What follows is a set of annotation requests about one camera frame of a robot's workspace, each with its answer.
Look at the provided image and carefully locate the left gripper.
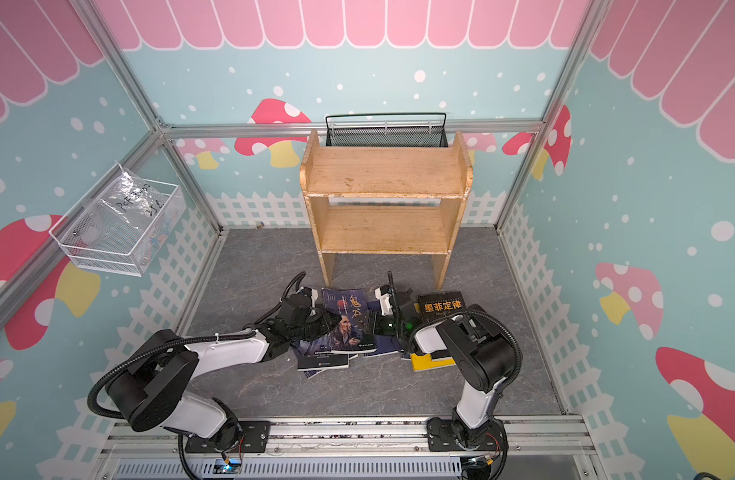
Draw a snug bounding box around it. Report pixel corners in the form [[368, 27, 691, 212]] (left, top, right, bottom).
[[290, 308, 344, 343]]

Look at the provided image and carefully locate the black deer antler book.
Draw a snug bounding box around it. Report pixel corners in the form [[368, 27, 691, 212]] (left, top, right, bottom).
[[417, 291, 465, 322]]

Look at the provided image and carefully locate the black wolf book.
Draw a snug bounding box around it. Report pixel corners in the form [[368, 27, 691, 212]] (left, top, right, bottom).
[[294, 345, 350, 372]]

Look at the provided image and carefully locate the purple old man book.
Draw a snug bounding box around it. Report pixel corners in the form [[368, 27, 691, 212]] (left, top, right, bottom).
[[322, 288, 377, 354]]

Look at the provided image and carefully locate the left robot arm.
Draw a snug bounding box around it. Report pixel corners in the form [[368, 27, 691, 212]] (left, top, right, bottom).
[[87, 288, 338, 453]]

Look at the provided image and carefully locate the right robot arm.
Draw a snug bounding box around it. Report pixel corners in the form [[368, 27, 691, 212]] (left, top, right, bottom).
[[375, 284, 523, 453]]

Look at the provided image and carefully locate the dark blue book right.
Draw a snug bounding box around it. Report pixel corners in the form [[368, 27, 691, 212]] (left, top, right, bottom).
[[362, 300, 405, 358]]

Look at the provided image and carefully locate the dark blue book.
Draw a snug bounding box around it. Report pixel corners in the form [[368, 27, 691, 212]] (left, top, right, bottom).
[[304, 369, 325, 379], [362, 300, 405, 358]]

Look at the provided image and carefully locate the yellow cartoon book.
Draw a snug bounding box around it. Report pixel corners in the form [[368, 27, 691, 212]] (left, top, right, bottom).
[[411, 352, 455, 372]]

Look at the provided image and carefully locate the dark blue book left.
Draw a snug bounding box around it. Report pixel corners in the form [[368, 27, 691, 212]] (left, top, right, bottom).
[[304, 369, 325, 379]]

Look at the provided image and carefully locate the wooden two-tier bookshelf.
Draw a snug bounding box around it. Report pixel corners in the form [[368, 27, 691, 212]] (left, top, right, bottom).
[[300, 131, 473, 288]]

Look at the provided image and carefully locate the clear plastic bag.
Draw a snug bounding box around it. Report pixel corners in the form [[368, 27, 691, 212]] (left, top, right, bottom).
[[100, 169, 168, 237]]

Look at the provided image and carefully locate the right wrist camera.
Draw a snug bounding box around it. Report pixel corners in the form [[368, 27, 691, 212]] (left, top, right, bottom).
[[375, 285, 393, 316]]

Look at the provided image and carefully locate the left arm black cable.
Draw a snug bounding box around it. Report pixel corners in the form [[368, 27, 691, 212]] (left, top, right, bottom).
[[86, 271, 309, 421]]

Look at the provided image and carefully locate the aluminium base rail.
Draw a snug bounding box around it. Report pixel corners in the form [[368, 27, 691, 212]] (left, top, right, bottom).
[[90, 413, 603, 480]]

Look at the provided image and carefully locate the black wire mesh basket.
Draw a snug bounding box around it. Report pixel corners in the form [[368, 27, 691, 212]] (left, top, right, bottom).
[[325, 112, 449, 148]]

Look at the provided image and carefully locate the white wire mesh basket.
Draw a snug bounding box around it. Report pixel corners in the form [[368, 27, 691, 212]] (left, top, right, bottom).
[[50, 165, 187, 277]]

